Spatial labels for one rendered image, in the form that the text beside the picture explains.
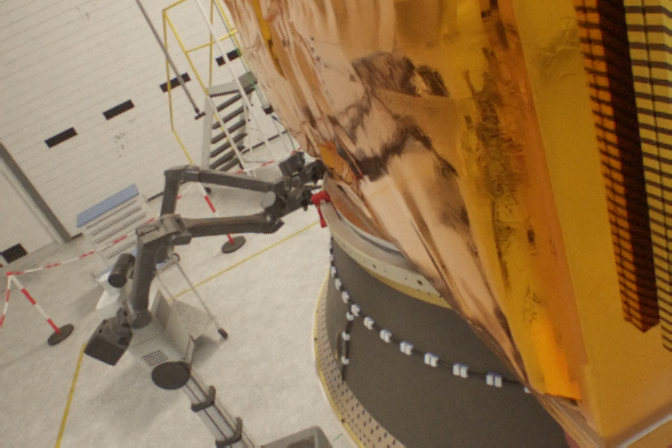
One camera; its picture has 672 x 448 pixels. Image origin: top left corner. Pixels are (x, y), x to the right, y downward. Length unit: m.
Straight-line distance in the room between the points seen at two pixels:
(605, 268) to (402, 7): 0.29
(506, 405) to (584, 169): 0.82
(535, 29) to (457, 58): 0.06
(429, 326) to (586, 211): 0.81
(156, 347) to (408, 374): 1.13
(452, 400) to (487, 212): 0.84
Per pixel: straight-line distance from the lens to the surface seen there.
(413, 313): 1.25
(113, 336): 1.93
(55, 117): 8.92
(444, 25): 0.39
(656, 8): 0.39
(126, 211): 5.91
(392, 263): 1.18
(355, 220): 1.34
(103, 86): 8.73
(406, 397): 1.36
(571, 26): 0.40
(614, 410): 0.63
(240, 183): 2.03
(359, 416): 1.57
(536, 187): 0.44
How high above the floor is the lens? 2.37
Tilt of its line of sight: 26 degrees down
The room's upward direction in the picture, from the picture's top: 25 degrees counter-clockwise
